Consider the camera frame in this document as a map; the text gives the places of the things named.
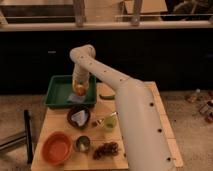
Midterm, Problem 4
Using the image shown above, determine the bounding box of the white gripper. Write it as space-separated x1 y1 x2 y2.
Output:
72 71 90 93

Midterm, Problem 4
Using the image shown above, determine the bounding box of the small metal cup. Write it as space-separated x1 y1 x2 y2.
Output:
75 135 90 152

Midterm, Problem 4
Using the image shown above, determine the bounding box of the dark brown bowl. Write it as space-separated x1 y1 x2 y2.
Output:
67 106 91 129

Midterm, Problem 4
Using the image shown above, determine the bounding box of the white crumpled paper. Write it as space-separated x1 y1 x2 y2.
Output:
71 110 88 126

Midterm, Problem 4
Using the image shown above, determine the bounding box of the metal spoon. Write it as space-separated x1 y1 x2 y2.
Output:
91 111 118 127

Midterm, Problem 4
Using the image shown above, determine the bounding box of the black metal stand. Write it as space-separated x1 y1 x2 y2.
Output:
0 110 34 164

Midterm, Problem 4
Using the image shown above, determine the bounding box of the orange plastic bowl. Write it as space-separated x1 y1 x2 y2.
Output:
41 131 73 166

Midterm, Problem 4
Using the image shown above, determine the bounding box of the green plastic tray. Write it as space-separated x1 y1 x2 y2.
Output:
45 75 97 109

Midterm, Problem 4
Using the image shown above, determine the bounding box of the green plastic cup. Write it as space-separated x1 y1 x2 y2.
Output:
103 116 117 132

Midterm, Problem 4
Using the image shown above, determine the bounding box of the bunch of dark raisins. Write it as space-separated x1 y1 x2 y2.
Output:
93 142 119 160

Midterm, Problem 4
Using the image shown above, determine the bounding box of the orange red apple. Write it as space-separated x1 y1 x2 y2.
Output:
74 85 86 96

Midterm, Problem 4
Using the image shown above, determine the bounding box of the green chili pepper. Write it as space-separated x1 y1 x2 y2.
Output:
99 94 115 100

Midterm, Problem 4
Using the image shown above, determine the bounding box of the grey sponge in tray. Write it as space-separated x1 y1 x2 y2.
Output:
67 93 86 103

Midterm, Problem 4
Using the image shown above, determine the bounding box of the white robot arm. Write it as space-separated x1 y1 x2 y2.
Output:
70 45 176 171

